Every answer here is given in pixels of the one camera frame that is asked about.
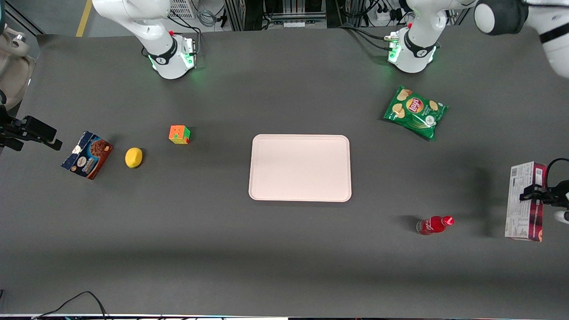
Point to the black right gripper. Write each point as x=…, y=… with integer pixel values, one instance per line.
x=10, y=131

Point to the red tartan cookie box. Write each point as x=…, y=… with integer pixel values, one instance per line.
x=520, y=218

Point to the pale pink plastic tray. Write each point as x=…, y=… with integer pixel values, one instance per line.
x=300, y=168

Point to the colourful puzzle cube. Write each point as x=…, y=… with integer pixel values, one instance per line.
x=179, y=134

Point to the white vented box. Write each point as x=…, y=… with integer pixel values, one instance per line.
x=182, y=8

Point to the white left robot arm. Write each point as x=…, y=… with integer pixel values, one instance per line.
x=555, y=31

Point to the white power strip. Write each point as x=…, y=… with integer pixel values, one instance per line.
x=386, y=15

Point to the aluminium equipment rack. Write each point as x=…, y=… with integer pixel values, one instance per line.
x=275, y=13

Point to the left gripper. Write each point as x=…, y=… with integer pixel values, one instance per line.
x=552, y=195

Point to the grey table mat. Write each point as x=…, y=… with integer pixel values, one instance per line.
x=284, y=266

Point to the blue chocolate cookie box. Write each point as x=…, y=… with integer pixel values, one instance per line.
x=87, y=155

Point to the red soda bottle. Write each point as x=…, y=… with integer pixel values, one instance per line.
x=433, y=225

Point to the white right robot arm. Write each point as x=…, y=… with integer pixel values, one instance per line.
x=155, y=31

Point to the green potato chips bag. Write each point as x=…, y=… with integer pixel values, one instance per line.
x=415, y=111

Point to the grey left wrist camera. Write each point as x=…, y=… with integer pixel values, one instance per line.
x=562, y=217

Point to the yellow lemon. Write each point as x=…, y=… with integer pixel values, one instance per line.
x=134, y=158

